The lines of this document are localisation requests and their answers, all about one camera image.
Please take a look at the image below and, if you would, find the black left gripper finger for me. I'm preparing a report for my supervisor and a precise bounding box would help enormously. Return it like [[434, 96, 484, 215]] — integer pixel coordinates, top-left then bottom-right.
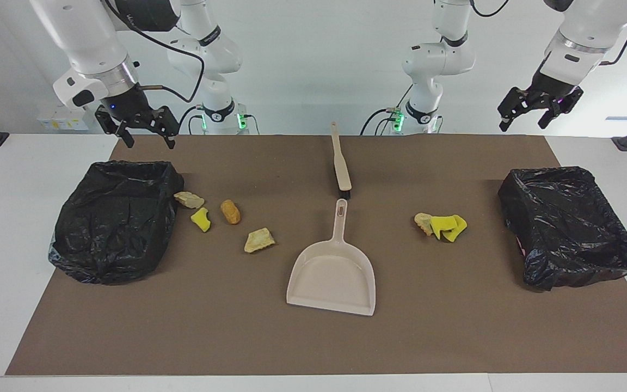
[[499, 87, 534, 131], [538, 88, 583, 130]]

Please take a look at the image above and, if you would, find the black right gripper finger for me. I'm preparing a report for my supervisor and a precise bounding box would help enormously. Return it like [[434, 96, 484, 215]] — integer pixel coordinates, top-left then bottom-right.
[[96, 105, 134, 148], [150, 106, 179, 149]]

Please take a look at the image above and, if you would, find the pale grey sponge chunk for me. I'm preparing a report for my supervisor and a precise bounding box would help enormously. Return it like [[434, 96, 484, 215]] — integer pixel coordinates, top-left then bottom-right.
[[174, 191, 205, 210]]

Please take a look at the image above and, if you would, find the small yellow sponge piece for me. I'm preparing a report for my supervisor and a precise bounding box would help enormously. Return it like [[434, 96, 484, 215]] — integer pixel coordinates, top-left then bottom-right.
[[190, 207, 212, 233]]

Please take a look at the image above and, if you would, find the orange-brown bread roll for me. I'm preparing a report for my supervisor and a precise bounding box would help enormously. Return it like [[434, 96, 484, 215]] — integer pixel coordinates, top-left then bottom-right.
[[220, 199, 241, 225]]

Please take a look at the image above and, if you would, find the notched yellow sponge piece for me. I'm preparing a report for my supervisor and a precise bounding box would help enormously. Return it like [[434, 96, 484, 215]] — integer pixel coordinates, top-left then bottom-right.
[[431, 216, 457, 242]]

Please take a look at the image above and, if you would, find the tan bread chunk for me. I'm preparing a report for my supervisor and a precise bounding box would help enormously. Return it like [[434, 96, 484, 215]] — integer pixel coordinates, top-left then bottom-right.
[[244, 228, 276, 254]]

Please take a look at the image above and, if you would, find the beige hand brush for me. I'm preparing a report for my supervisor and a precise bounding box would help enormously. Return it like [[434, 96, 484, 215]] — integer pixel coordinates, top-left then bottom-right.
[[330, 122, 352, 200]]

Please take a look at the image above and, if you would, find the beige plastic dustpan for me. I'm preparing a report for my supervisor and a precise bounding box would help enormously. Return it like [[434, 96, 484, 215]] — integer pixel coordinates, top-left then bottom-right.
[[286, 199, 376, 317]]

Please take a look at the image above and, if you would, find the bin with black bag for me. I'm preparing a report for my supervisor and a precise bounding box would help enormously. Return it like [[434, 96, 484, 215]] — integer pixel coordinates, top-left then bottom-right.
[[48, 160, 185, 286], [497, 166, 627, 292]]

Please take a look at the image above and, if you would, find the open white cardboard box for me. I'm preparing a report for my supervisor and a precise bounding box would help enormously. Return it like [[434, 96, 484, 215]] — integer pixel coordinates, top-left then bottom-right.
[[52, 106, 90, 131]]

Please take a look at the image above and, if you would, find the brown table mat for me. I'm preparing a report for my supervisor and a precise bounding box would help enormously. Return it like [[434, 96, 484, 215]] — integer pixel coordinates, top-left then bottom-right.
[[5, 134, 627, 376]]

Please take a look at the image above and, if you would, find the black base cable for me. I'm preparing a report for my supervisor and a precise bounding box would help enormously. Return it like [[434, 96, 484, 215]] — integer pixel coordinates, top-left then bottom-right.
[[360, 108, 401, 136], [177, 105, 205, 135]]

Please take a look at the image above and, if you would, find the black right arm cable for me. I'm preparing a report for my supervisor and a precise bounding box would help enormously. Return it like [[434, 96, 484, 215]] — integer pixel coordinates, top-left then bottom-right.
[[104, 0, 206, 104]]

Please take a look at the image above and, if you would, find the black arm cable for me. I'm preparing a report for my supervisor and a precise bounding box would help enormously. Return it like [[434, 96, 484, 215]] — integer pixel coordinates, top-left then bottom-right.
[[469, 0, 627, 66], [104, 0, 206, 104]]

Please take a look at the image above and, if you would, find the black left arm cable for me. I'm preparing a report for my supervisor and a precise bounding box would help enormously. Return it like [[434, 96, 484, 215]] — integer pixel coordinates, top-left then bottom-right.
[[469, 0, 627, 66]]

